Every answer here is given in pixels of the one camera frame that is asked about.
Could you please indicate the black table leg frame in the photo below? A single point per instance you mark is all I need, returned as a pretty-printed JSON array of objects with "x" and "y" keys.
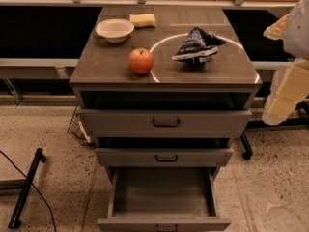
[{"x": 262, "y": 138}]

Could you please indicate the top drawer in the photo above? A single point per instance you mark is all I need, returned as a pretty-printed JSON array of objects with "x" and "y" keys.
[{"x": 164, "y": 123}]

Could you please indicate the wire mesh basket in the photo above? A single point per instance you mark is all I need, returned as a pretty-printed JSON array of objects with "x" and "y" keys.
[{"x": 77, "y": 131}]

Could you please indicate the grey drawer cabinet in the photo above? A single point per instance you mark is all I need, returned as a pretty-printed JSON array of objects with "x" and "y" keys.
[{"x": 103, "y": 80}]

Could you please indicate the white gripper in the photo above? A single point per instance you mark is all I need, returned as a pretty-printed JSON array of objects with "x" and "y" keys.
[{"x": 297, "y": 33}]

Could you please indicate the drawer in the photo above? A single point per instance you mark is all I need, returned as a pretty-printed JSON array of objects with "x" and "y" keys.
[
  {"x": 164, "y": 123},
  {"x": 167, "y": 199},
  {"x": 163, "y": 157}
]

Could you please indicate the middle drawer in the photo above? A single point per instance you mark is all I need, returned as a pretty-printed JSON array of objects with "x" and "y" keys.
[{"x": 163, "y": 157}]

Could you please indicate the white bowl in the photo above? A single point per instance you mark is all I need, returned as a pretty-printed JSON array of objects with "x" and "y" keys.
[{"x": 115, "y": 30}]

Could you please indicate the red apple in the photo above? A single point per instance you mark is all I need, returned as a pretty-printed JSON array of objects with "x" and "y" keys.
[{"x": 140, "y": 61}]

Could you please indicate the yellow sponge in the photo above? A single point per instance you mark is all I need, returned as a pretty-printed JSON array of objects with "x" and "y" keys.
[{"x": 142, "y": 20}]

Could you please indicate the bottom drawer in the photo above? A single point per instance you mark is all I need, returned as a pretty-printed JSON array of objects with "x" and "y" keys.
[{"x": 167, "y": 199}]

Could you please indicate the black metal bar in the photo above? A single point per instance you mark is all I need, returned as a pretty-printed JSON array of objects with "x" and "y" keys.
[{"x": 15, "y": 219}]

